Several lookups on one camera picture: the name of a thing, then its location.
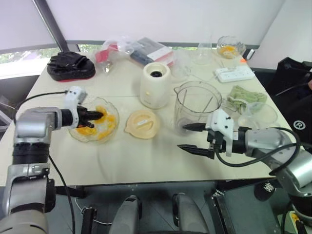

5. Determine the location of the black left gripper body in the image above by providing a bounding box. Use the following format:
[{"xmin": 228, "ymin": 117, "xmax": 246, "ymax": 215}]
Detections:
[{"xmin": 77, "ymin": 106, "xmax": 95, "ymax": 127}]

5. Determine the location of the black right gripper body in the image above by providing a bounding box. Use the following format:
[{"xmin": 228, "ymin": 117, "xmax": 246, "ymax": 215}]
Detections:
[{"xmin": 206, "ymin": 130, "xmax": 229, "ymax": 153}]

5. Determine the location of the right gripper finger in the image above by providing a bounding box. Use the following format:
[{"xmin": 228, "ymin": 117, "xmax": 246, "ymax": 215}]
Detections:
[
  {"xmin": 177, "ymin": 144, "xmax": 215, "ymax": 159},
  {"xmin": 182, "ymin": 123, "xmax": 207, "ymax": 132}
]

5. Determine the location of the clear blender jar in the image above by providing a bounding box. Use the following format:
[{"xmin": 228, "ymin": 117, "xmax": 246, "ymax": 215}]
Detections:
[{"xmin": 172, "ymin": 80, "xmax": 223, "ymax": 135}]

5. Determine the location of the cream blender lid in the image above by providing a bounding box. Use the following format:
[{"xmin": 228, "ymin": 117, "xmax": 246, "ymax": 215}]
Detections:
[{"xmin": 124, "ymin": 109, "xmax": 161, "ymax": 140}]

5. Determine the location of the cream blender base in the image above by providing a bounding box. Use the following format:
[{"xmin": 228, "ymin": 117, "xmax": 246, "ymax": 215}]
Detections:
[{"xmin": 139, "ymin": 62, "xmax": 171, "ymax": 110}]

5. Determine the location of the wavy clear glass bowl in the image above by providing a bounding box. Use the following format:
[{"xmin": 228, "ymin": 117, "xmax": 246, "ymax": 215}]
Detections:
[{"xmin": 67, "ymin": 97, "xmax": 120, "ymax": 144}]

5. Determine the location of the black padded mitt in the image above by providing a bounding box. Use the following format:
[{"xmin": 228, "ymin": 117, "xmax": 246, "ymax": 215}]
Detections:
[{"xmin": 46, "ymin": 51, "xmax": 97, "ymax": 82}]

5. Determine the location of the green cloth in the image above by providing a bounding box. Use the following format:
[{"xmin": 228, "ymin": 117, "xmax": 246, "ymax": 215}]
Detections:
[{"xmin": 227, "ymin": 85, "xmax": 268, "ymax": 115}]

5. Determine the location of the clear plastic bowl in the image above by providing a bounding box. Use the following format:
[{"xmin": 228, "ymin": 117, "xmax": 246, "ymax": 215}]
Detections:
[{"xmin": 237, "ymin": 101, "xmax": 280, "ymax": 130}]

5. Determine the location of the clear plastic cup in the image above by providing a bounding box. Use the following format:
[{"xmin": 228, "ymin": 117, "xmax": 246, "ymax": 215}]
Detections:
[{"xmin": 172, "ymin": 50, "xmax": 193, "ymax": 82}]

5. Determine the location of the red packet in bag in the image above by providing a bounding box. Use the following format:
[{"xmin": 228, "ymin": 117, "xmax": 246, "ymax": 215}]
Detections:
[{"xmin": 95, "ymin": 47, "xmax": 115, "ymax": 64}]

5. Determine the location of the white power strip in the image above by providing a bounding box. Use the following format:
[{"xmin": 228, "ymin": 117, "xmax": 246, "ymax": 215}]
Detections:
[{"xmin": 214, "ymin": 67, "xmax": 255, "ymax": 82}]

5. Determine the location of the dark grey rounded shape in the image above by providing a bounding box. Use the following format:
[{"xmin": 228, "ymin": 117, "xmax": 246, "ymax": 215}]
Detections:
[
  {"xmin": 114, "ymin": 195, "xmax": 143, "ymax": 234},
  {"xmin": 172, "ymin": 192, "xmax": 210, "ymax": 234}
]

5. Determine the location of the black round printed disc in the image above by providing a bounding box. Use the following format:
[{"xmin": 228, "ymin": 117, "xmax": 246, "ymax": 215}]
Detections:
[{"xmin": 254, "ymin": 181, "xmax": 276, "ymax": 202}]

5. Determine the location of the clear glass pitcher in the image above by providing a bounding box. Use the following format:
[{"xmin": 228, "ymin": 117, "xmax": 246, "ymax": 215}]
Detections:
[{"xmin": 192, "ymin": 34, "xmax": 215, "ymax": 65}]

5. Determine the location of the clear plastic bag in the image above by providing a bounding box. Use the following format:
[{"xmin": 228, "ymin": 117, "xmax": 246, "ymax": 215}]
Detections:
[{"xmin": 94, "ymin": 36, "xmax": 135, "ymax": 74}]

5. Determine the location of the black flat panel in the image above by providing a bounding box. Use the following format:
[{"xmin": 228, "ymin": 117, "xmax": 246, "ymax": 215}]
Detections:
[{"xmin": 211, "ymin": 187, "xmax": 290, "ymax": 234}]

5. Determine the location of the black case with logo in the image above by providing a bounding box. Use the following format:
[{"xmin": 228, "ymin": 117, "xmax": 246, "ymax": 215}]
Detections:
[{"xmin": 265, "ymin": 57, "xmax": 312, "ymax": 153}]

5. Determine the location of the glass bowl with orange pieces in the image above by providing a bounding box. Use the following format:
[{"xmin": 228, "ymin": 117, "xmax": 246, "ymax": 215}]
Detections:
[{"xmin": 216, "ymin": 36, "xmax": 246, "ymax": 59}]

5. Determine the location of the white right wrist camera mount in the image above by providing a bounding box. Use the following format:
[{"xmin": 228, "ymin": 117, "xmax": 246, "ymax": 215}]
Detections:
[{"xmin": 206, "ymin": 109, "xmax": 236, "ymax": 156}]

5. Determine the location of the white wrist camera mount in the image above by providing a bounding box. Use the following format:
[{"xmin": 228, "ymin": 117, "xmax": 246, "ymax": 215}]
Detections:
[
  {"xmin": 63, "ymin": 86, "xmax": 88, "ymax": 130},
  {"xmin": 206, "ymin": 109, "xmax": 236, "ymax": 156}
]

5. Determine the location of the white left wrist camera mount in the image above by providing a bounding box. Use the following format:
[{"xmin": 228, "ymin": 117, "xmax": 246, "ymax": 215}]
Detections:
[{"xmin": 63, "ymin": 86, "xmax": 88, "ymax": 130}]

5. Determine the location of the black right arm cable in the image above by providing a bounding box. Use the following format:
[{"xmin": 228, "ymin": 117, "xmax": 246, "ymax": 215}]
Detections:
[{"xmin": 214, "ymin": 126, "xmax": 304, "ymax": 176}]

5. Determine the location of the black clamp bracket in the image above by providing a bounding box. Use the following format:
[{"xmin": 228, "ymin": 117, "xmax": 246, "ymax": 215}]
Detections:
[{"xmin": 81, "ymin": 206, "xmax": 98, "ymax": 234}]

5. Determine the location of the dark window frame beam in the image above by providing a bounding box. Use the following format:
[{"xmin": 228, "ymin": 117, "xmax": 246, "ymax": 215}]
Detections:
[{"xmin": 31, "ymin": 0, "xmax": 69, "ymax": 53}]

